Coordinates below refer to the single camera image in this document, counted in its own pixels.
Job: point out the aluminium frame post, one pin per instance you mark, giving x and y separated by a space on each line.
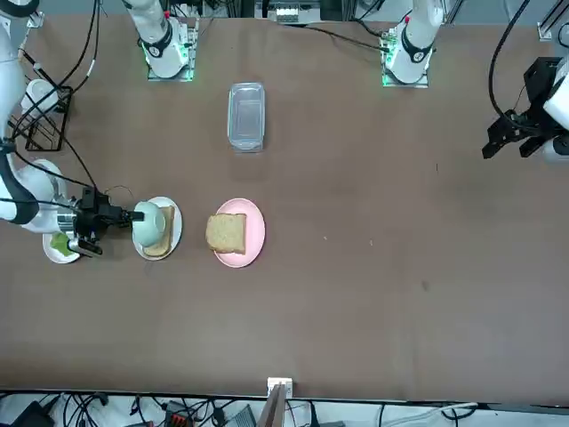
278 391

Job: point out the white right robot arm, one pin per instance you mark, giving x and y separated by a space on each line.
160 40

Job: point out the green lettuce leaf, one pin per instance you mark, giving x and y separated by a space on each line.
60 244

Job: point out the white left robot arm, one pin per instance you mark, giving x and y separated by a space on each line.
418 40

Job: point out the pale green bowl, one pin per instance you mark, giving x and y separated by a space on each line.
149 224

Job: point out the white round plate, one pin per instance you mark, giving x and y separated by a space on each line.
51 255
178 222

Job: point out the white cup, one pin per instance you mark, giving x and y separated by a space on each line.
37 93

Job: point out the pink round plate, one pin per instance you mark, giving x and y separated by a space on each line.
255 231

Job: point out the aluminium corner bracket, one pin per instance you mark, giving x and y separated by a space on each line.
551 24

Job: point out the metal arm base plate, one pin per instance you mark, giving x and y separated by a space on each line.
192 44
424 83

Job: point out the clear plastic container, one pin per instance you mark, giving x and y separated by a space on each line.
246 115

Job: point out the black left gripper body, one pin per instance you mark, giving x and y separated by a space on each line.
540 75

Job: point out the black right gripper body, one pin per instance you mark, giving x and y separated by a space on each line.
93 218

